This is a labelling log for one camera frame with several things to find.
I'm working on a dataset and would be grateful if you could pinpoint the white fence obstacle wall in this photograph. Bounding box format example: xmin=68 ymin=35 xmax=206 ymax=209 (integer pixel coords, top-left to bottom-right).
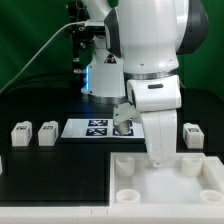
xmin=0 ymin=205 xmax=224 ymax=224

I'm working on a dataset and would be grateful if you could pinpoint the white marker board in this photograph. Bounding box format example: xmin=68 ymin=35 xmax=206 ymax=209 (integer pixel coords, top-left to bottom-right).
xmin=61 ymin=119 xmax=144 ymax=139

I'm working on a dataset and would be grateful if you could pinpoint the black cable bundle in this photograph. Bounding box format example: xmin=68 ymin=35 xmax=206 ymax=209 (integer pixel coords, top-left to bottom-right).
xmin=0 ymin=72 xmax=84 ymax=95

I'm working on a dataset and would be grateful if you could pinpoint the black camera on mount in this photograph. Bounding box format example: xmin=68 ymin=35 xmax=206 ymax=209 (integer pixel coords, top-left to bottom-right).
xmin=66 ymin=0 xmax=110 ymax=51

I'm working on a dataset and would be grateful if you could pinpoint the white camera cable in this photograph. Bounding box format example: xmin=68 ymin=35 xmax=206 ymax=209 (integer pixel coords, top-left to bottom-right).
xmin=0 ymin=20 xmax=88 ymax=95

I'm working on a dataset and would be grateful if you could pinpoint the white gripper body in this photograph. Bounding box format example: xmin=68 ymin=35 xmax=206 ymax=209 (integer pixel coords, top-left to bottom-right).
xmin=113 ymin=75 xmax=181 ymax=167

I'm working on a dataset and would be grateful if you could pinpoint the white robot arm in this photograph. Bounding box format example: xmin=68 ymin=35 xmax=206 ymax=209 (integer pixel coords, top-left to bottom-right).
xmin=83 ymin=0 xmax=208 ymax=164

